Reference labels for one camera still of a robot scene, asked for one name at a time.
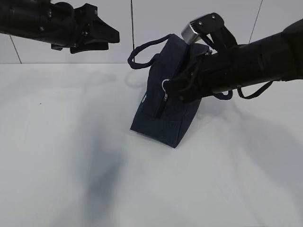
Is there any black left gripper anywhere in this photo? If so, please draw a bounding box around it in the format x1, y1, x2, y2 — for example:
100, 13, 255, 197
37, 2, 120, 54

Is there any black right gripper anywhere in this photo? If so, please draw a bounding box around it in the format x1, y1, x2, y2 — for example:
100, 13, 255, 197
164, 47, 238, 103

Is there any dark navy lunch bag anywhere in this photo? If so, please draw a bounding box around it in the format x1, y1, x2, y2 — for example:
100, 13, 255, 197
127, 34, 209, 148

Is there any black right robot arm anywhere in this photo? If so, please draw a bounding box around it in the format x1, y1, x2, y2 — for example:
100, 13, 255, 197
162, 20, 303, 103

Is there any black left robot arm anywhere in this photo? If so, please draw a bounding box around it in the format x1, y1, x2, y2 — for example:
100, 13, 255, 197
0, 0, 120, 54

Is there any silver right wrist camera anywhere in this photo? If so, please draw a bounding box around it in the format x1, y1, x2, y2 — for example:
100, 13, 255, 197
181, 19, 202, 44

